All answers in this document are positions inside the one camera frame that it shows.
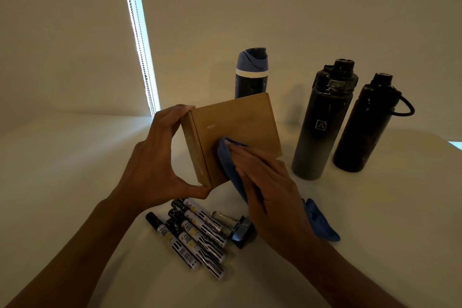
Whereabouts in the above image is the black white striped marker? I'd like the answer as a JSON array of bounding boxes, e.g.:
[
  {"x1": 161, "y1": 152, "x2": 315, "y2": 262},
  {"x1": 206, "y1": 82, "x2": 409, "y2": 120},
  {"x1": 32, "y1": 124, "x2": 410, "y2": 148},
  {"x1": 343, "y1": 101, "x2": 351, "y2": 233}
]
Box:
[
  {"x1": 165, "y1": 218, "x2": 225, "y2": 280},
  {"x1": 168, "y1": 208, "x2": 226, "y2": 264},
  {"x1": 182, "y1": 198, "x2": 231, "y2": 236},
  {"x1": 171, "y1": 199, "x2": 228, "y2": 249}
]

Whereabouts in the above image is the black binder clip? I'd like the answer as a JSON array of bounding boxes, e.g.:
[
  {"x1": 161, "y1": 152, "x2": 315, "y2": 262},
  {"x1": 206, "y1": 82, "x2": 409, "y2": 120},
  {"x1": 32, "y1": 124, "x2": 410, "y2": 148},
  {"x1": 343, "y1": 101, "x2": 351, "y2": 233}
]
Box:
[{"x1": 210, "y1": 210, "x2": 257, "y2": 250}]

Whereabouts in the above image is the brown paper box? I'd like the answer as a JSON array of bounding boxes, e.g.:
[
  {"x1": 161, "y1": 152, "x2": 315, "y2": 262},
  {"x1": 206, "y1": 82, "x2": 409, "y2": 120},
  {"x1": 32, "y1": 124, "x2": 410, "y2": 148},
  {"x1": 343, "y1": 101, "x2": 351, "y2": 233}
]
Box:
[{"x1": 180, "y1": 92, "x2": 283, "y2": 190}]

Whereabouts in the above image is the black bottle with loop handle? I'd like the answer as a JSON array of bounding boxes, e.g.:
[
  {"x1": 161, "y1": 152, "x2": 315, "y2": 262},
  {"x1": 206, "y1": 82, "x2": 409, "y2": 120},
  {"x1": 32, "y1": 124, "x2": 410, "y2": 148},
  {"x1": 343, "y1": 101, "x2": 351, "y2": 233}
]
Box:
[{"x1": 332, "y1": 73, "x2": 416, "y2": 173}]

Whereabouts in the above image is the black grey gradient bottle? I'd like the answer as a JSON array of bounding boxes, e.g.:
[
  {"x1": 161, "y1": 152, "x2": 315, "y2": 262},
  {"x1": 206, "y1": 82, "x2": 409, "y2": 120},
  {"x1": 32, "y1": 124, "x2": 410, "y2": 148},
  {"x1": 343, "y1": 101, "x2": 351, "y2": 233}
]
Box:
[{"x1": 291, "y1": 59, "x2": 359, "y2": 180}]

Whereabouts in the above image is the person's right hand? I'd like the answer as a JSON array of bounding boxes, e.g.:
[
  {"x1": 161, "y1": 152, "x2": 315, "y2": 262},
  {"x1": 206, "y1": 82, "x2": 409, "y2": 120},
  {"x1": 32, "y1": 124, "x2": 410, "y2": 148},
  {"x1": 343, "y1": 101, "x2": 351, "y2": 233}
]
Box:
[{"x1": 224, "y1": 140, "x2": 320, "y2": 265}]

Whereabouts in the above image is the barcode label black marker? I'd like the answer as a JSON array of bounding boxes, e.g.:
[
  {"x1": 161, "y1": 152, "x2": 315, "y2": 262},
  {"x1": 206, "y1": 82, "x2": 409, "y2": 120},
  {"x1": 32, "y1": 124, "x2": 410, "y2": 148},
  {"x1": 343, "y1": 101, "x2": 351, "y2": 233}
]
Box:
[{"x1": 145, "y1": 211, "x2": 201, "y2": 270}]

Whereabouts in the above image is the navy bottle with blue lid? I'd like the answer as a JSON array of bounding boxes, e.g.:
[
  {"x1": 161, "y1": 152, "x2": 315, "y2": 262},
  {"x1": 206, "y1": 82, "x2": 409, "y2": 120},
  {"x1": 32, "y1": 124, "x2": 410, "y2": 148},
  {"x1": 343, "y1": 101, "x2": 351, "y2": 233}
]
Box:
[{"x1": 235, "y1": 47, "x2": 269, "y2": 99}]

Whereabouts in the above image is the beaded blind chain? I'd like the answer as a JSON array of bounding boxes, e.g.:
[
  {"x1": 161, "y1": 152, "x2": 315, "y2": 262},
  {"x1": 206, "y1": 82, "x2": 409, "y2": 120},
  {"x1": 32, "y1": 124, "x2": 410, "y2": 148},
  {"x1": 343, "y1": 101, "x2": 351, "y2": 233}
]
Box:
[{"x1": 119, "y1": 0, "x2": 159, "y2": 117}]

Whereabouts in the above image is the person's left hand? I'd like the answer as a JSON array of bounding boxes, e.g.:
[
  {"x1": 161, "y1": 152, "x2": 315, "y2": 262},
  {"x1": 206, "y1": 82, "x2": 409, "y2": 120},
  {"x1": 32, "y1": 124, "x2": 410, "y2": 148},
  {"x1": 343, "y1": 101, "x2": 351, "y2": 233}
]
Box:
[{"x1": 108, "y1": 104, "x2": 212, "y2": 218}]

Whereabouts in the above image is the blue cloth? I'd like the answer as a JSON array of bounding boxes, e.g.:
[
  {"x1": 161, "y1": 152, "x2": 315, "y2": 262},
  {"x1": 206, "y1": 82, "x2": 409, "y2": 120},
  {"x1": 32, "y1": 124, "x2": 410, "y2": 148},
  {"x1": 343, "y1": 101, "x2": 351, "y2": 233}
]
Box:
[{"x1": 216, "y1": 137, "x2": 341, "y2": 243}]

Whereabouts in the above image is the person's left forearm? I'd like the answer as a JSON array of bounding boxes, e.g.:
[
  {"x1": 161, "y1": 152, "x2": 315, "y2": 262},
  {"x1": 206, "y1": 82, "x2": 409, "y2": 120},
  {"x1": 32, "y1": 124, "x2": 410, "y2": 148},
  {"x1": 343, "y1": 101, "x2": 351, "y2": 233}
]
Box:
[{"x1": 5, "y1": 197, "x2": 141, "y2": 308}]

